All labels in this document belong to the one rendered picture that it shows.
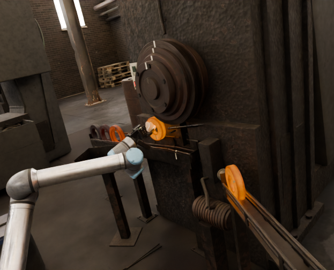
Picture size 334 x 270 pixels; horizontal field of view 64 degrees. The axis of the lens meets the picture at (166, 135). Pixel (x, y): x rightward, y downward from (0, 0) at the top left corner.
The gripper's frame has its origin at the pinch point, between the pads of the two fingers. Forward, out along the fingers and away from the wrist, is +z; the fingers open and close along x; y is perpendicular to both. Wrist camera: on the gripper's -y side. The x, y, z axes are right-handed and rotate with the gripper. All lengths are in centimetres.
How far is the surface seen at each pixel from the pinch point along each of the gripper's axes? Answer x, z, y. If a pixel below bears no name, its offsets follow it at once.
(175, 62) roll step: -35, 6, 39
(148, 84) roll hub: -19.0, -4.0, 32.3
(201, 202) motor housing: -48, -25, -25
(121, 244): 25, -56, -71
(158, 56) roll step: -25, 5, 43
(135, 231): 28, -42, -75
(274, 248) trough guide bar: -101, -44, 0
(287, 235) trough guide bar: -102, -37, -2
